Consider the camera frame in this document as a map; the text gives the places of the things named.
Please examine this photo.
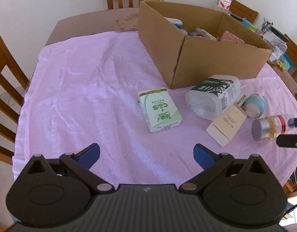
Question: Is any clear capsule jar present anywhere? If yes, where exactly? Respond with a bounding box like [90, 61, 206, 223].
[251, 115, 290, 141]

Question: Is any green tissue pack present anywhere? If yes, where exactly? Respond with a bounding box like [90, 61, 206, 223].
[138, 87, 183, 133]

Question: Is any beige Kasi box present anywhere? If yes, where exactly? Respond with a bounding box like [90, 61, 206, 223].
[206, 104, 247, 147]

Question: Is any blue round toy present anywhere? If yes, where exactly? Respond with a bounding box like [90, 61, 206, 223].
[242, 94, 266, 119]

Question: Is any white medical swab container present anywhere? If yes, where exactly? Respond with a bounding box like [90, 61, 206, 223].
[185, 75, 241, 120]

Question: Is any pink table cloth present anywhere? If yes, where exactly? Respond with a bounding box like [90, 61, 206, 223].
[13, 32, 297, 185]

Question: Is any large black-lid plastic jar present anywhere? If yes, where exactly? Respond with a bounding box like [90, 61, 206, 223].
[263, 27, 288, 63]

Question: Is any blue small container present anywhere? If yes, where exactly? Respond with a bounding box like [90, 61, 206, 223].
[242, 18, 252, 28]

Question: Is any cardboard box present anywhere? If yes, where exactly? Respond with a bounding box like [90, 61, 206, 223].
[138, 0, 272, 89]

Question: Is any wooden chair right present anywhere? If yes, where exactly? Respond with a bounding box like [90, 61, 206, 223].
[230, 0, 259, 24]

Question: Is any wooden chair left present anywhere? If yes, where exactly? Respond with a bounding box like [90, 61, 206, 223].
[0, 35, 30, 165]

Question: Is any grey toy elephant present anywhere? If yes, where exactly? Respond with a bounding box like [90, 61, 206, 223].
[181, 28, 215, 40]

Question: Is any clear plastic water bottle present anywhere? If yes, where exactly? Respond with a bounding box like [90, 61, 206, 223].
[215, 0, 232, 14]

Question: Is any gold chain trinket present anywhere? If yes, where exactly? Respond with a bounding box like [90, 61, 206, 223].
[277, 62, 286, 71]

